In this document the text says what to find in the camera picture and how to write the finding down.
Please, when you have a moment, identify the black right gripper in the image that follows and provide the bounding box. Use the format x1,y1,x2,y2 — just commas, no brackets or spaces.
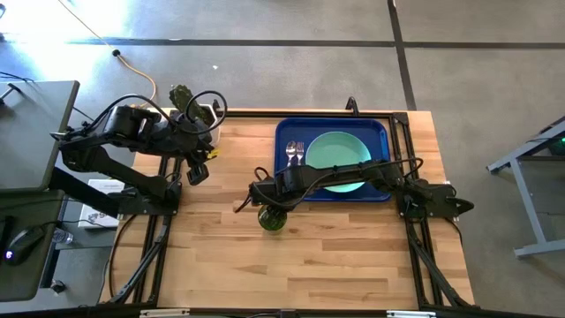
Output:
234,170,291,215

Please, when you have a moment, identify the green faceted cup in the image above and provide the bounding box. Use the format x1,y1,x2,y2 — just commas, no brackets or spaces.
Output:
257,203,289,232

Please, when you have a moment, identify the spoon with orange handle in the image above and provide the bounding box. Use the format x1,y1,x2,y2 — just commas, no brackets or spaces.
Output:
285,140,298,169

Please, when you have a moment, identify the teal round plate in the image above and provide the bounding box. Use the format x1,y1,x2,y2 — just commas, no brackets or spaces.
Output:
305,131,373,194

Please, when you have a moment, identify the blue plastic tray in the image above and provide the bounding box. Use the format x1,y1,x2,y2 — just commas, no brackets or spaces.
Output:
273,117,394,203

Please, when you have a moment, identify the green cactus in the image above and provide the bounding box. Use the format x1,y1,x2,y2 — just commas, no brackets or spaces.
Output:
169,84,208,123

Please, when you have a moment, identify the white printed booklet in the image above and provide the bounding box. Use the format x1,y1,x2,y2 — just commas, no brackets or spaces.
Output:
78,178,126,230

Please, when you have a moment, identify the silver aluminium bar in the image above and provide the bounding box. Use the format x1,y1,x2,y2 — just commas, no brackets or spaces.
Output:
139,308,192,318
386,310,438,318

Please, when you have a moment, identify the grey desk top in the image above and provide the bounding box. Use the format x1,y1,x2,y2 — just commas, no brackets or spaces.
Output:
0,79,81,193

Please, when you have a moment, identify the clear water bottle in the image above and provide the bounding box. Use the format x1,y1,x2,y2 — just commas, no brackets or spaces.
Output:
52,227,75,246

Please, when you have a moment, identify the black computer mouse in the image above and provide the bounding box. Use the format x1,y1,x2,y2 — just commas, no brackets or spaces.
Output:
3,225,45,268

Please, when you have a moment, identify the dark desk surface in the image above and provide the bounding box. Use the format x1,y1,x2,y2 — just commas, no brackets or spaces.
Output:
0,189,66,304

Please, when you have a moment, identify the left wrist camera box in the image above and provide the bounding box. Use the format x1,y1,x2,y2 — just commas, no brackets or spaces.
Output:
186,162,210,186

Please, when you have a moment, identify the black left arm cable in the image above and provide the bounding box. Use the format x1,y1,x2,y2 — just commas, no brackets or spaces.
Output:
50,89,229,138

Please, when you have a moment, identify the yellow floor cable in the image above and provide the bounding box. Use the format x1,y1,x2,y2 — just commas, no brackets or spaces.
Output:
56,0,158,110

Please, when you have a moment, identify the black table frame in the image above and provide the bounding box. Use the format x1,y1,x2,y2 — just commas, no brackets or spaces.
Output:
99,108,476,318

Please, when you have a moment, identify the grey metal table frame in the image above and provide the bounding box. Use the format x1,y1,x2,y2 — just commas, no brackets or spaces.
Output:
486,117,565,260

